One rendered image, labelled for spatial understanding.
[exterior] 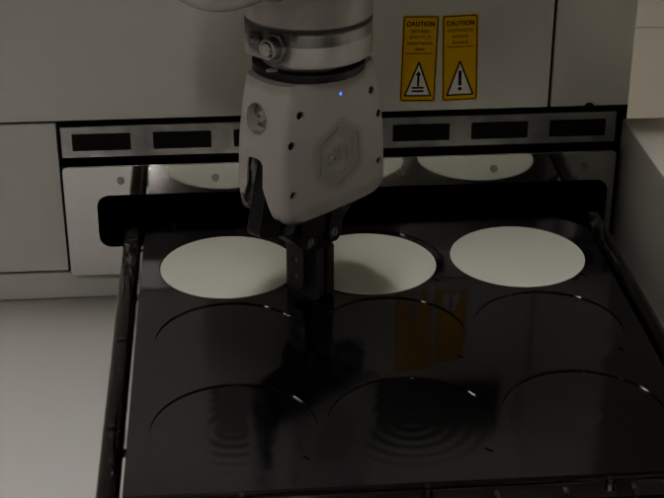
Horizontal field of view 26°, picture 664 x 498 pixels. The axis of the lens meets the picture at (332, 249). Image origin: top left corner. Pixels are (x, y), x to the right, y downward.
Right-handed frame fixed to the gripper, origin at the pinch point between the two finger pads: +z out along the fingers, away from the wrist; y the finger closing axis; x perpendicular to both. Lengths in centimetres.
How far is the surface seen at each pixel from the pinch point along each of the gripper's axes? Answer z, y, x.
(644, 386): 2.0, 5.7, -24.3
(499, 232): 2.0, 16.9, -3.8
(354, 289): 1.9, 2.2, -2.3
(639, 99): 92, 258, 133
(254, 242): 2.0, 2.5, 8.5
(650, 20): 92, 320, 170
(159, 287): 2.0, -7.2, 8.1
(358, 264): 1.9, 5.3, 0.3
